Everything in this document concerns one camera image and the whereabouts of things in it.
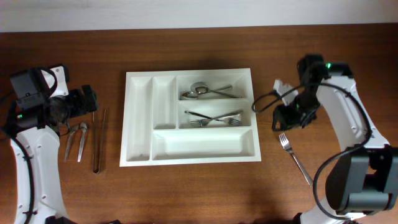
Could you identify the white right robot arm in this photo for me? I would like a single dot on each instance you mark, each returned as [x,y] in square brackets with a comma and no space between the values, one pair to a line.
[363,180]

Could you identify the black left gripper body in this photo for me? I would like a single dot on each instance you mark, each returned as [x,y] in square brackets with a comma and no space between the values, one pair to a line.
[76,104]

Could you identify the small metal teaspoon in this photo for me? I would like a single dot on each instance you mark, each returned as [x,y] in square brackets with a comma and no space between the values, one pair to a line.
[71,133]
[83,128]

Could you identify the long metal tongs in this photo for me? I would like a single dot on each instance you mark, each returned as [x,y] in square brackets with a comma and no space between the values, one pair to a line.
[98,140]

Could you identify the metal fork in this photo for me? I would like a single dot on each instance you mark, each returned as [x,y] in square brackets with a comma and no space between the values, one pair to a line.
[230,120]
[205,122]
[285,143]

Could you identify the large metal spoon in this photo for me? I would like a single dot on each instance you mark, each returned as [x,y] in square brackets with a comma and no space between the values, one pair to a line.
[190,95]

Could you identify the small metal teaspoon right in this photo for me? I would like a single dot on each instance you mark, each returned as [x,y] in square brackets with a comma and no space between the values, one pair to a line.
[83,128]

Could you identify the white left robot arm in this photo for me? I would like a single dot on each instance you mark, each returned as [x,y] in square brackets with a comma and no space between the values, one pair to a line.
[43,103]

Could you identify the white cutlery tray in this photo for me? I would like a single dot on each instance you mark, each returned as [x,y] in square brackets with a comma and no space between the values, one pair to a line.
[156,131]

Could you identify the small metal teaspoon left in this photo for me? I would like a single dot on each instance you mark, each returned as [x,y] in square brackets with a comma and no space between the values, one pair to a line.
[71,133]

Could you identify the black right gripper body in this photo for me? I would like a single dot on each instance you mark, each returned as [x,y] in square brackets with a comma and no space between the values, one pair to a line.
[300,111]

